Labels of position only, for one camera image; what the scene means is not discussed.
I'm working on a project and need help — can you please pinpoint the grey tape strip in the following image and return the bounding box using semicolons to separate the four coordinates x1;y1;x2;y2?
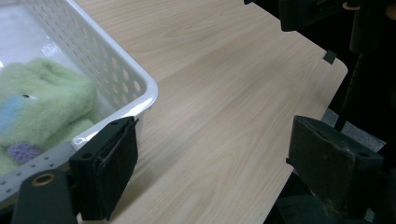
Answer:
320;107;388;154

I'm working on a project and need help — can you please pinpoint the black metal stand pole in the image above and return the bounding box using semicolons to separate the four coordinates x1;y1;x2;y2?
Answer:
333;53;367;133

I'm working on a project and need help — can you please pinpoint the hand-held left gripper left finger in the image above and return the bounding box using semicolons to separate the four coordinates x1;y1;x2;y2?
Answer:
68;116;140;221

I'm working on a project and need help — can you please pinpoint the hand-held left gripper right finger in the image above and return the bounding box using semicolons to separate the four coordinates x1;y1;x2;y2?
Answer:
285;115;396;224

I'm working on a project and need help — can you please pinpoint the white perforated plastic basket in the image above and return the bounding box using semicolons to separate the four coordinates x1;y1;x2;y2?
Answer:
0;0;160;209

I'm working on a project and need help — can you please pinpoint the black tape piece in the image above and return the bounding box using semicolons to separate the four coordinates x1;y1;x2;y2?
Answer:
322;49;338;65

